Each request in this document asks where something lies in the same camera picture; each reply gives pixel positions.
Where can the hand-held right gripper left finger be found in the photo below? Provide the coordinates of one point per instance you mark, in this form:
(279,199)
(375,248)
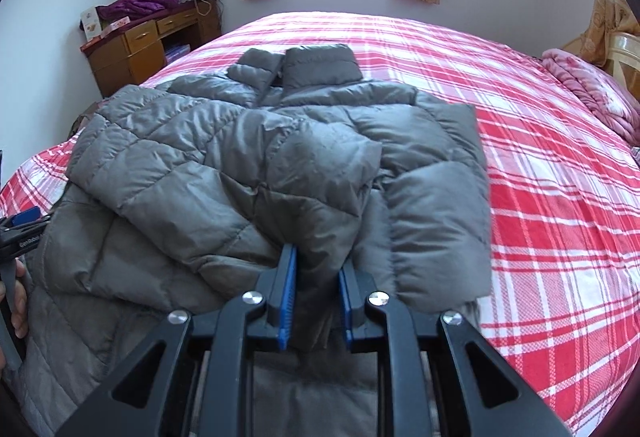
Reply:
(288,297)

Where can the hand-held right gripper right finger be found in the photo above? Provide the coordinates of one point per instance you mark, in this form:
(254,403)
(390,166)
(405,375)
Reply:
(346,312)

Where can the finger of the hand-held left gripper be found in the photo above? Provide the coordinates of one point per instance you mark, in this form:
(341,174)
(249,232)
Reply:
(27,216)

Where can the grey puffer jacket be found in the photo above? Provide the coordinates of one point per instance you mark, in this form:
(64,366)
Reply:
(210,167)

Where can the person's left hand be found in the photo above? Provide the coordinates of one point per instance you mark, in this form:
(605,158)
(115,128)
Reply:
(20,302)

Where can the wooden desk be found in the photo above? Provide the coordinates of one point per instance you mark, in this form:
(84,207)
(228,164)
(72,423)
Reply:
(130,52)

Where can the white box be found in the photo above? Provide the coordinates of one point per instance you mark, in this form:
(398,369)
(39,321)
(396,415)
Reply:
(91,23)

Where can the blue box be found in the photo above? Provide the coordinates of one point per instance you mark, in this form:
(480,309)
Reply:
(177,53)

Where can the bed with red plaid sheet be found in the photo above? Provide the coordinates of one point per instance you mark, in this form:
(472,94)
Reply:
(550,217)

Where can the purple garment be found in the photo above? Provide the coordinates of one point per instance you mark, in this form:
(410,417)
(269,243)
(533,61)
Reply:
(132,6)

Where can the folded pink blanket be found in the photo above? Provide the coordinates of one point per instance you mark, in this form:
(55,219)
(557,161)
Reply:
(595,87)

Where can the cream bed headboard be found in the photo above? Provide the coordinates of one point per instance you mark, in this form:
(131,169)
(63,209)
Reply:
(625,62)

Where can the yellow patterned curtain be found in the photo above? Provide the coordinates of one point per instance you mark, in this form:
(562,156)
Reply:
(605,17)

